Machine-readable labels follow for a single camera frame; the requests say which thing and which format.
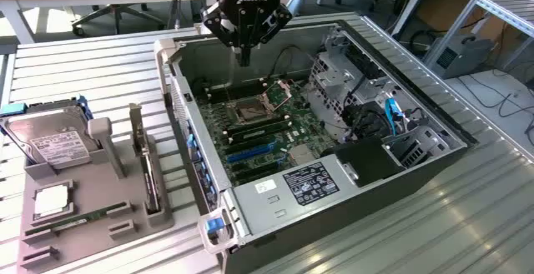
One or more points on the black intrusion switch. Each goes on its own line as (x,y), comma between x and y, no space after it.
(188,97)

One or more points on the black expansion slot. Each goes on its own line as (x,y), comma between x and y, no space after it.
(248,145)
(253,169)

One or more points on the office chair with star base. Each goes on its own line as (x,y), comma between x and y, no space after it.
(116,12)

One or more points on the grey computer tower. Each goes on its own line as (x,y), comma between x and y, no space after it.
(463,55)

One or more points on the silver power supply unit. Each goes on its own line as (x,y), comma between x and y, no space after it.
(267,205)

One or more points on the black plastic air shroud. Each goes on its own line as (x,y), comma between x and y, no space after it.
(367,161)

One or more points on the green motherboard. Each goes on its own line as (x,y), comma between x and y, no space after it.
(209,113)

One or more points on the grey parts rack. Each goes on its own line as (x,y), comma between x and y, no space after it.
(96,199)

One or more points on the green RAM stick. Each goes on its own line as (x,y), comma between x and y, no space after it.
(96,216)

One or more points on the CPU socket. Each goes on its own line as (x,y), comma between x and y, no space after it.
(249,111)

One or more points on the graphics card with metal bracket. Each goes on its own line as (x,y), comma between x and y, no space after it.
(149,189)

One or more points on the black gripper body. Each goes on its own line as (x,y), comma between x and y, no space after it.
(249,2)

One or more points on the thin locking lever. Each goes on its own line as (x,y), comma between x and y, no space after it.
(228,92)

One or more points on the black open PC case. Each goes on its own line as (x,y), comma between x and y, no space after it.
(333,224)

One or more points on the grey metal disk bay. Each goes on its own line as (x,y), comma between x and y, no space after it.
(416,149)

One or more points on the metal socket cover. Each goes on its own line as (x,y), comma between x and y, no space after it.
(276,94)

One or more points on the black RAM slot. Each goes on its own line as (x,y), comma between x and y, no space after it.
(237,93)
(236,89)
(235,85)
(239,96)

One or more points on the silver chipset heatsink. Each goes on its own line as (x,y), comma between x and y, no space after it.
(303,155)

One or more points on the black slanted stand pole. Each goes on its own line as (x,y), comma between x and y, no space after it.
(419,3)

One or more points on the hard disk in blue carrier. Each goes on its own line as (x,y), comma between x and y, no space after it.
(45,133)

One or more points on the blue case latch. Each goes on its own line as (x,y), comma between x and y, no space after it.
(215,225)

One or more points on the aluminium slat side table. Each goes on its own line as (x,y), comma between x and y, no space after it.
(510,9)

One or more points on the large light blue slot latch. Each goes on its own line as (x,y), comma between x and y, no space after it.
(191,145)

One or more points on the silver CPU chip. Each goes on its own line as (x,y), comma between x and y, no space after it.
(52,200)

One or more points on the perforated metal disk bay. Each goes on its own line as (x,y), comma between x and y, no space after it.
(333,114)

